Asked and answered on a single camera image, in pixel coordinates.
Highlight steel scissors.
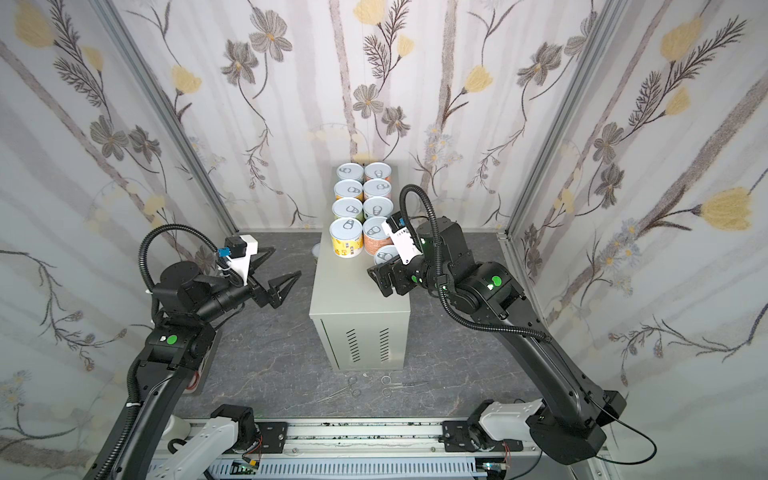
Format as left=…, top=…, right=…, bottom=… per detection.
left=319, top=376, right=361, bottom=402
left=380, top=375, right=428, bottom=397

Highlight orange labelled can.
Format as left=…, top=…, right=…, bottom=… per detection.
left=364, top=162, right=392, bottom=182

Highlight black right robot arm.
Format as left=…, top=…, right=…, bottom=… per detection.
left=367, top=184, right=626, bottom=465

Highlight pale teal can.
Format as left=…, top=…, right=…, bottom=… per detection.
left=363, top=196, right=394, bottom=219

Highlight right steel scissors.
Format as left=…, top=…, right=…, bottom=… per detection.
left=380, top=375, right=428, bottom=397

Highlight grey metal cabinet box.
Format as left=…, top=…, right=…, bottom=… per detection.
left=308, top=164, right=412, bottom=372

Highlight teal labelled can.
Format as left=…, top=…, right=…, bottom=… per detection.
left=335, top=162, right=365, bottom=182

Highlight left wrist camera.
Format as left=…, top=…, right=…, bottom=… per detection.
left=217, top=234, right=258, bottom=286

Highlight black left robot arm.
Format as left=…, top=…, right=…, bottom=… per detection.
left=86, top=223, right=301, bottom=479

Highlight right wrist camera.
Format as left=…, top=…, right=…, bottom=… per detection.
left=383, top=213, right=422, bottom=265

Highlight pink brown can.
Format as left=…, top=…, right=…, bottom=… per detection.
left=374, top=245, right=398, bottom=265

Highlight left steel scissors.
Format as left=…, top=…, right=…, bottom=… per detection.
left=319, top=376, right=361, bottom=402

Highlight pink labelled can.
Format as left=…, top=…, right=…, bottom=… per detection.
left=363, top=178, right=392, bottom=200

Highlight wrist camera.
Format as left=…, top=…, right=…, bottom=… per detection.
left=383, top=213, right=422, bottom=265
left=217, top=234, right=258, bottom=286

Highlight yellow labelled can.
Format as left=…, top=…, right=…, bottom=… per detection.
left=333, top=179, right=364, bottom=201

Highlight green labelled can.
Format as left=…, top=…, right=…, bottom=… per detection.
left=331, top=198, right=364, bottom=222

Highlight brown labelled can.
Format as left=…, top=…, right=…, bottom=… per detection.
left=363, top=216, right=392, bottom=256

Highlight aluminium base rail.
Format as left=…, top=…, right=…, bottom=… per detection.
left=148, top=418, right=618, bottom=479

